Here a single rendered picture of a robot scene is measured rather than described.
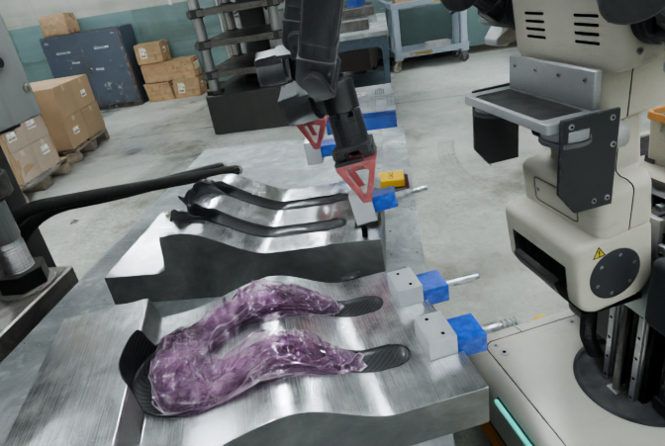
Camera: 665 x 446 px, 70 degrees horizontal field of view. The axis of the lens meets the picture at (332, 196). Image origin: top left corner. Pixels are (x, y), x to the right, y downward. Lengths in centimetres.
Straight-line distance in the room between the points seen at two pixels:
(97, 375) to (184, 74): 699
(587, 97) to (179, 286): 74
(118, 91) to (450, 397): 752
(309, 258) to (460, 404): 35
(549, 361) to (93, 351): 113
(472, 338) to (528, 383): 78
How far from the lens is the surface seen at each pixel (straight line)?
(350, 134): 78
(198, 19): 497
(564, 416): 134
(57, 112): 534
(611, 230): 95
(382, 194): 81
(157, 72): 768
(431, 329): 61
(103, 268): 114
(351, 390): 57
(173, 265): 89
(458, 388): 58
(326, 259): 81
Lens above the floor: 128
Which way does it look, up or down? 24 degrees down
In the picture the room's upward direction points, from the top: 10 degrees counter-clockwise
